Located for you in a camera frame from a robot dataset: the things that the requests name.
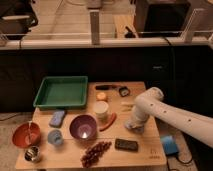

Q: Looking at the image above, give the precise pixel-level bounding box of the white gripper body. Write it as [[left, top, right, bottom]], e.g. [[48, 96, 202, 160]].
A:
[[130, 122, 145, 133]]

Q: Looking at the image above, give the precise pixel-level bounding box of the light blue towel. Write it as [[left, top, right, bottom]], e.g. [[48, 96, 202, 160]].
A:
[[124, 120, 142, 134]]

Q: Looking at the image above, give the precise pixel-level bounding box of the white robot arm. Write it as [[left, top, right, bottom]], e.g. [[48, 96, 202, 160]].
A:
[[127, 87, 213, 148]]

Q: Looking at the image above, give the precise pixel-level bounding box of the purple bowl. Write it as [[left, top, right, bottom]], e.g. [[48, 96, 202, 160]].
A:
[[69, 114, 97, 140]]

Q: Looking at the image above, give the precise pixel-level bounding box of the spoon in red bowl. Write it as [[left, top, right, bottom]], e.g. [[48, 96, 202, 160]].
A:
[[28, 121, 32, 143]]

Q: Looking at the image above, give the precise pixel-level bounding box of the red bowl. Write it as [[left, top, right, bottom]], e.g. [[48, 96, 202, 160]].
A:
[[12, 122, 41, 148]]

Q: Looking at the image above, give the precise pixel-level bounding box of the pale green banana toy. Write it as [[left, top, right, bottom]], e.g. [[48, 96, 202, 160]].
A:
[[121, 102, 134, 111]]

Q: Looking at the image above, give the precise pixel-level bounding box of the red orange spatula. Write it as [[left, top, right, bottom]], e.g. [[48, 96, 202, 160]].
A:
[[99, 113, 117, 132]]

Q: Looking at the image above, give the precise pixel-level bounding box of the black rectangular remote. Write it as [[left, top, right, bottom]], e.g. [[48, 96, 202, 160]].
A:
[[115, 139, 138, 151]]

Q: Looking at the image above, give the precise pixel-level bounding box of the white cylindrical cup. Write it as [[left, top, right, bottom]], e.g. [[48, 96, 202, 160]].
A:
[[93, 101, 109, 121]]

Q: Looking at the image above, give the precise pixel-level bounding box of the blue box on floor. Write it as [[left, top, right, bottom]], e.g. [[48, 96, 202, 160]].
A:
[[161, 135, 179, 155]]

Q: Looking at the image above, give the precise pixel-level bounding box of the orange round fruit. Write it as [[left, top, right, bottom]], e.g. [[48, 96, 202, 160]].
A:
[[96, 92, 108, 101]]

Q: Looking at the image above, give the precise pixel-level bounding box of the wooden table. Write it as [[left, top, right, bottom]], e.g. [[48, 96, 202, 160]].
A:
[[15, 82, 167, 171]]

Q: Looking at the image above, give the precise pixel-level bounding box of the bunch of dark grapes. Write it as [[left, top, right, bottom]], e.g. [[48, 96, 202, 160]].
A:
[[81, 141, 112, 168]]

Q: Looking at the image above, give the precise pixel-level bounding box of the blue sponge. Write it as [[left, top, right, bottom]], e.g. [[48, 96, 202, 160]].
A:
[[49, 110, 66, 128]]

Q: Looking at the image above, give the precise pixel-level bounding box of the blue plastic cup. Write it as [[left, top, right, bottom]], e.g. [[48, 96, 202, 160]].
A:
[[48, 129, 63, 146]]

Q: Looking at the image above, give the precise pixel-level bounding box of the green plastic tray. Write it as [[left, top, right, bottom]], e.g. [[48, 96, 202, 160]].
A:
[[33, 76, 88, 110]]

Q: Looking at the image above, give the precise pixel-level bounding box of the small metal pot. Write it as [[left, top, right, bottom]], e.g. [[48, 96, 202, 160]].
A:
[[24, 146, 41, 163]]

